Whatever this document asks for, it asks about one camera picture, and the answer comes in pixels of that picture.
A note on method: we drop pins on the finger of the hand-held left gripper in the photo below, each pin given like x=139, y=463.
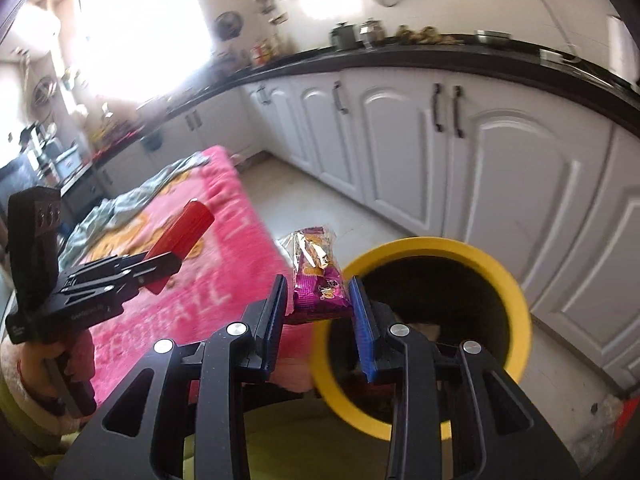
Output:
x=150, y=262
x=132, y=284

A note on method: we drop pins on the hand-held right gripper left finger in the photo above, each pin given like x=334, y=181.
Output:
x=274, y=330

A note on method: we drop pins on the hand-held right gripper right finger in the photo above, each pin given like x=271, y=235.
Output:
x=364, y=330

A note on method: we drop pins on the red box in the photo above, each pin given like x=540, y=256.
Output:
x=182, y=230

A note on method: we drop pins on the purple snack packet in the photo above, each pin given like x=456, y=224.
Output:
x=317, y=270

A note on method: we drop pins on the yellow trash bin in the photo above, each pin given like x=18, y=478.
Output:
x=425, y=247

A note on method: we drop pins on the person's left forearm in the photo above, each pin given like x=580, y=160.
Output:
x=25, y=410

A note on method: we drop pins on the person's left hand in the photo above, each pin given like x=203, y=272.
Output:
x=80, y=360

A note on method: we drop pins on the light blue cloth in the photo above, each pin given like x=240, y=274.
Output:
x=115, y=210

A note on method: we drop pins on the pink printed blanket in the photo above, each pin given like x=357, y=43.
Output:
x=225, y=260

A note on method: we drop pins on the teal storage box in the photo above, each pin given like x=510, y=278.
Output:
x=65, y=160

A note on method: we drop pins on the small teal container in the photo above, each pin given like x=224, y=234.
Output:
x=152, y=142

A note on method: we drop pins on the white kitchen cabinets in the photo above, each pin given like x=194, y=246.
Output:
x=525, y=185

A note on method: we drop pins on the bright window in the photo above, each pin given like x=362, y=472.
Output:
x=125, y=25

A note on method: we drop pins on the condiment bottles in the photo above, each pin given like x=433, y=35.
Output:
x=265, y=50

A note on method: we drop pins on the black kitchen countertop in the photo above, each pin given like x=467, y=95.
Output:
x=400, y=57

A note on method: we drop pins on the pile of ginger roots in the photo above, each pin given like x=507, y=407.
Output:
x=427, y=35

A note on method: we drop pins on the steel bowl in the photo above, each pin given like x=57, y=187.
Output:
x=494, y=40

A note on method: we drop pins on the silver power adapter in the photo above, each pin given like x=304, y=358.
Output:
x=559, y=57

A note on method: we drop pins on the round blue wall fan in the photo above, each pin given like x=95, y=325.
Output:
x=229, y=25

